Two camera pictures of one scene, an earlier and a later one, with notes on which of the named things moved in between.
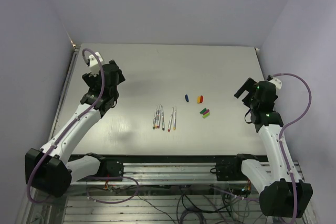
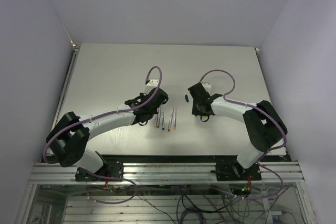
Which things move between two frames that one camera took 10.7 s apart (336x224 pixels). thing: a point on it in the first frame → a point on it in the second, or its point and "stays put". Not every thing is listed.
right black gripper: x=249 y=86 → x=195 y=112
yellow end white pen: x=175 y=120 stays put
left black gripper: x=91 y=81 → x=142 y=95
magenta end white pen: x=159 y=117 stays put
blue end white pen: x=163 y=118 stays put
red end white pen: x=170 y=120 stays put
